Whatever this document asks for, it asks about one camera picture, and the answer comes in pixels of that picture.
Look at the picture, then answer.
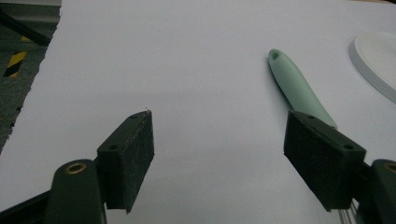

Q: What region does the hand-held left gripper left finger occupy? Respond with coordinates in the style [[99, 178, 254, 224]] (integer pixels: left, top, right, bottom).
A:
[[43, 109, 155, 224]]

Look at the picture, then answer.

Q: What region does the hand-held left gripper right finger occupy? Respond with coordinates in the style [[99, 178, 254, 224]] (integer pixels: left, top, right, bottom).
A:
[[283, 110, 396, 224]]

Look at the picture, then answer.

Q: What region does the mint green utensil handle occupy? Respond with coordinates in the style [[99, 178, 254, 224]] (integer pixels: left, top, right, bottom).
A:
[[267, 48, 339, 130]]

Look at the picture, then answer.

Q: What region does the white plate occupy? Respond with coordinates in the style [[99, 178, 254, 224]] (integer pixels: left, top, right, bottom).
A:
[[348, 31, 396, 105]]

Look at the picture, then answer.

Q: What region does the yellow black hazard tape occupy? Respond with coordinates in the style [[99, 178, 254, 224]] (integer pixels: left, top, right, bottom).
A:
[[3, 35, 32, 78]]

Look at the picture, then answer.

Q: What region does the black cable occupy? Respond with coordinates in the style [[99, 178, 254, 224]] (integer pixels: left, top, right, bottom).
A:
[[0, 7, 52, 47]]

